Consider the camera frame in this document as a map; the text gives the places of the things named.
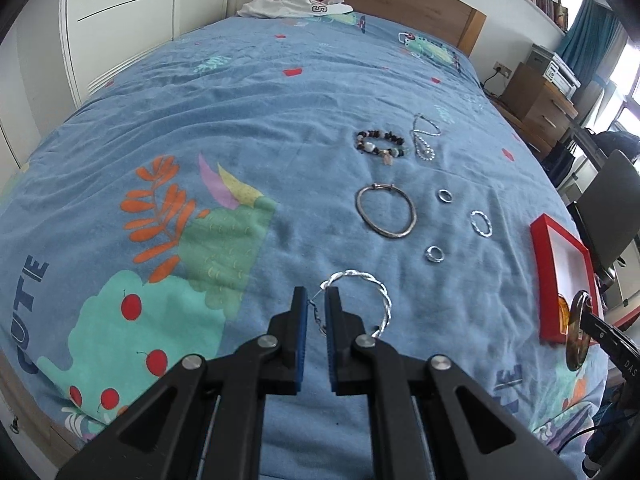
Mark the blue printed blanket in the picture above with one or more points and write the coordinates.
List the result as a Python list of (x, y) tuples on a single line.
[(250, 110)]

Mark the white wardrobe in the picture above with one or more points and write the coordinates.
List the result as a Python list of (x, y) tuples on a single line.
[(125, 20)]

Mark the grey chair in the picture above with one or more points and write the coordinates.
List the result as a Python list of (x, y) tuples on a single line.
[(610, 200)]

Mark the dark backpack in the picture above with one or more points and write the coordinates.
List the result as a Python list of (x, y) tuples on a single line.
[(615, 142)]

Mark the white printer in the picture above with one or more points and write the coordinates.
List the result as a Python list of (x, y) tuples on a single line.
[(555, 70)]

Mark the teal curtain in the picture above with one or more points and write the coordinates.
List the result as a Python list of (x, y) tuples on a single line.
[(585, 35)]

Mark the wall outlet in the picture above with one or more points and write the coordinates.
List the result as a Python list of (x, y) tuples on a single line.
[(503, 68)]

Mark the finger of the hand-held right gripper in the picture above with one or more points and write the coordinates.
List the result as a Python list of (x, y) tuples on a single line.
[(612, 336)]

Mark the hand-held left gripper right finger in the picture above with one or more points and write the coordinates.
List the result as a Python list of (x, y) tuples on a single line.
[(331, 340)]

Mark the wooden nightstand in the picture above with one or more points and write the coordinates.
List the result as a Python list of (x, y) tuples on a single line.
[(535, 105)]

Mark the black bag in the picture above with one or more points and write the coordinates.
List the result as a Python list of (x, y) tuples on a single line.
[(557, 165)]

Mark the plain silver bangle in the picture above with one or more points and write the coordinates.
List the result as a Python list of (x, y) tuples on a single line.
[(367, 220)]

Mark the amber bangle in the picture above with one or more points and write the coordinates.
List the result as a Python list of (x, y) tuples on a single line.
[(563, 312)]

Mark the red jewelry box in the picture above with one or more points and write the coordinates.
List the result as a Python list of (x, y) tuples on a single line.
[(550, 280)]

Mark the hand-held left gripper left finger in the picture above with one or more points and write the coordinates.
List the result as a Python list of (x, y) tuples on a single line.
[(300, 340)]

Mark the white garment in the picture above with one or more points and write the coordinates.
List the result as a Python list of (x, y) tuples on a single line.
[(280, 5)]

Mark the brown horn bangle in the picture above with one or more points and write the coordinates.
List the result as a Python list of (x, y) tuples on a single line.
[(576, 345)]

